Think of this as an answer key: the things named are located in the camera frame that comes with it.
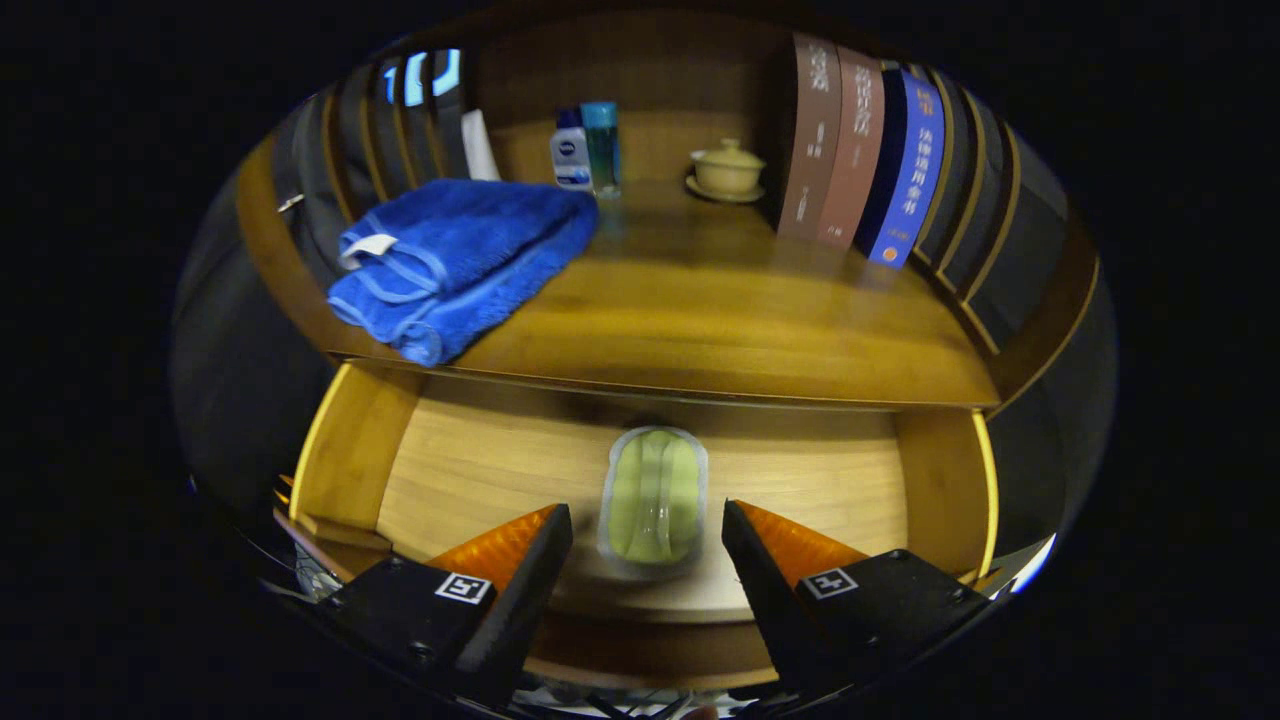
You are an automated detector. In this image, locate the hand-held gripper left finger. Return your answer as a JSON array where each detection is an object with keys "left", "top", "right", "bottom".
[{"left": 320, "top": 503, "right": 574, "bottom": 706}]

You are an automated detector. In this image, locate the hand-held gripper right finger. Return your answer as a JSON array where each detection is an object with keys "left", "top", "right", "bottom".
[{"left": 721, "top": 499, "right": 994, "bottom": 696}]

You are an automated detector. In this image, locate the wooden drawer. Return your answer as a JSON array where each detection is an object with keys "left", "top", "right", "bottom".
[{"left": 275, "top": 360, "right": 1001, "bottom": 691}]

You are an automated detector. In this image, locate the green item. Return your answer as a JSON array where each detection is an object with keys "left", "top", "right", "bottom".
[{"left": 597, "top": 426, "right": 710, "bottom": 581}]

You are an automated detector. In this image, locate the wooden countertop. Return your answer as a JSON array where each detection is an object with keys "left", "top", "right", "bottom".
[{"left": 330, "top": 180, "right": 1001, "bottom": 409}]

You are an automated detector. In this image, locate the wooden cabinet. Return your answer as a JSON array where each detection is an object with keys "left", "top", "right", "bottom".
[{"left": 230, "top": 15, "right": 1106, "bottom": 421}]

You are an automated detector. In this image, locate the white panel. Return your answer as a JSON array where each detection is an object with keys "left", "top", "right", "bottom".
[{"left": 1010, "top": 535, "right": 1056, "bottom": 596}]

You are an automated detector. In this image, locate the blue folded towel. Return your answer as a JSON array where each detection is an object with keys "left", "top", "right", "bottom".
[{"left": 327, "top": 178, "right": 601, "bottom": 369}]

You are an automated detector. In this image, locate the black backdrop cloth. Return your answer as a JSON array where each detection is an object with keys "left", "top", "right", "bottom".
[{"left": 170, "top": 50, "right": 1116, "bottom": 561}]

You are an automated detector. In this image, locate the beige lidded teacup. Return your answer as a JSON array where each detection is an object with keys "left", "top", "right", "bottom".
[{"left": 685, "top": 138, "right": 768, "bottom": 205}]

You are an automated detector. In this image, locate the blue book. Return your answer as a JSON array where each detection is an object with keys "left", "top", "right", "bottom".
[{"left": 858, "top": 68, "right": 947, "bottom": 269}]

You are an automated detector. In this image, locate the white bottle with blue cap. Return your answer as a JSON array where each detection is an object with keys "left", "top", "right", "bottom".
[{"left": 549, "top": 108, "right": 595, "bottom": 194}]

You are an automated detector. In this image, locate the reddish brown book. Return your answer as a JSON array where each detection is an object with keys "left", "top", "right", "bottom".
[{"left": 817, "top": 47, "right": 887, "bottom": 250}]

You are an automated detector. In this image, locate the white paper sheet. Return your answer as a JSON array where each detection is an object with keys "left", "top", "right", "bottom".
[{"left": 460, "top": 108, "right": 501, "bottom": 183}]

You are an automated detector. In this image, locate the teal bottle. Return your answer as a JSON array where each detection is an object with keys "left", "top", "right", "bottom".
[{"left": 580, "top": 100, "right": 622, "bottom": 198}]

